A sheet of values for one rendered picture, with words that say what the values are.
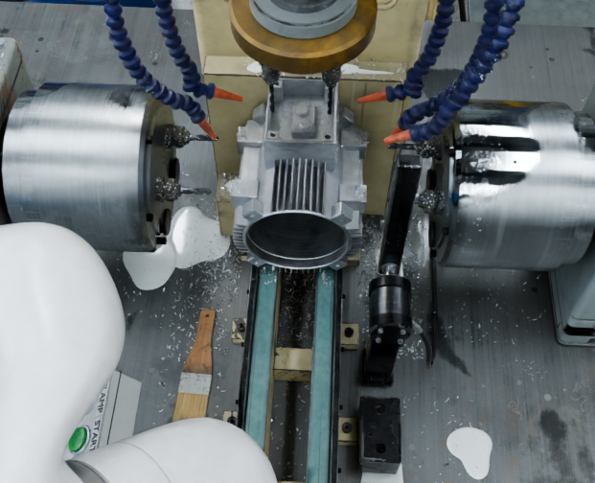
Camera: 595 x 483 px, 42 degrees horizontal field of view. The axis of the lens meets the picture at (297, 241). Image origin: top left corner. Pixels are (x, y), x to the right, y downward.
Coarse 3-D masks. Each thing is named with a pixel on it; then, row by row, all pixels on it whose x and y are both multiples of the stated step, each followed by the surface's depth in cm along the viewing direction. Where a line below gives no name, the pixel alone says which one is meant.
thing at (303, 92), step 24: (288, 96) 115; (312, 96) 115; (336, 96) 111; (288, 120) 113; (312, 120) 111; (336, 120) 109; (264, 144) 107; (288, 144) 107; (312, 144) 107; (336, 144) 112; (336, 168) 113
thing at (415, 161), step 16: (400, 160) 92; (416, 160) 92; (400, 176) 93; (416, 176) 93; (400, 192) 96; (416, 192) 96; (400, 208) 98; (400, 224) 102; (384, 240) 105; (400, 240) 105; (384, 256) 108; (400, 256) 108
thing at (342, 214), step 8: (264, 104) 118; (256, 112) 118; (264, 112) 117; (344, 112) 117; (352, 112) 118; (256, 120) 118; (264, 120) 118; (344, 120) 117; (352, 120) 118; (256, 200) 108; (248, 208) 108; (256, 208) 108; (336, 208) 108; (344, 208) 108; (248, 216) 108; (256, 216) 108; (336, 216) 107; (344, 216) 107; (352, 216) 108; (344, 224) 109; (248, 256) 119; (256, 264) 120; (336, 264) 118; (344, 264) 118
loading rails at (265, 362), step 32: (256, 288) 120; (320, 288) 120; (256, 320) 117; (320, 320) 117; (256, 352) 115; (288, 352) 123; (320, 352) 115; (256, 384) 112; (320, 384) 112; (224, 416) 120; (256, 416) 109; (320, 416) 109; (320, 448) 107; (320, 480) 105
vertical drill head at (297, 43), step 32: (256, 0) 91; (288, 0) 89; (320, 0) 89; (352, 0) 91; (256, 32) 91; (288, 32) 90; (320, 32) 90; (352, 32) 91; (288, 64) 91; (320, 64) 91
